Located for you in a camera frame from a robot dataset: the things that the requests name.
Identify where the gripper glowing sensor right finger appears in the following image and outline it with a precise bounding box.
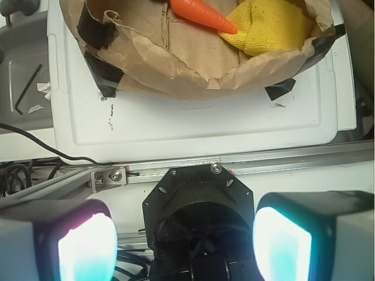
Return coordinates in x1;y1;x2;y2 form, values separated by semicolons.
253;191;374;280

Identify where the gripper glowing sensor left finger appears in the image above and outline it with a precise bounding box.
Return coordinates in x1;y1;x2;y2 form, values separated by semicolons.
1;199;118;280

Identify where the black allen key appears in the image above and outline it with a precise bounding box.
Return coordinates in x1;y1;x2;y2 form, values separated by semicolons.
14;64;43;115

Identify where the aluminium extrusion rail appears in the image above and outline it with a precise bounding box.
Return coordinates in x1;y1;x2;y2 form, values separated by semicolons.
12;140;374;208

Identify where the yellow microfibre cloth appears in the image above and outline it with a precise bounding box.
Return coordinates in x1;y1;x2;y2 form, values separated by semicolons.
217;0;315;57

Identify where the grey plastic tray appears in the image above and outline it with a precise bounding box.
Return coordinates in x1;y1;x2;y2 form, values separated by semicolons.
1;19;53;131

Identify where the black cable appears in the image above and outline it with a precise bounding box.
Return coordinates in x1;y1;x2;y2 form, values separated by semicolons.
0;122;97;165

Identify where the brown paper bag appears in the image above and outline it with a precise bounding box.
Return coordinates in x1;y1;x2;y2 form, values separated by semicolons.
60;1;345;100

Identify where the metal corner bracket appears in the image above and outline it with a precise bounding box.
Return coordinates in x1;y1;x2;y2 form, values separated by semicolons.
90;167;128;193

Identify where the orange plastic toy carrot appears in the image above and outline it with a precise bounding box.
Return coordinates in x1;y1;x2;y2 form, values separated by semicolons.
170;0;238;34

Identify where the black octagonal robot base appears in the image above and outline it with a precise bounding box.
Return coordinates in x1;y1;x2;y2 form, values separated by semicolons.
142;164;258;280

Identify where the white plastic lid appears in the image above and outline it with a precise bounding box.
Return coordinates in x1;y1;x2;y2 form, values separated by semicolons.
47;1;356;162

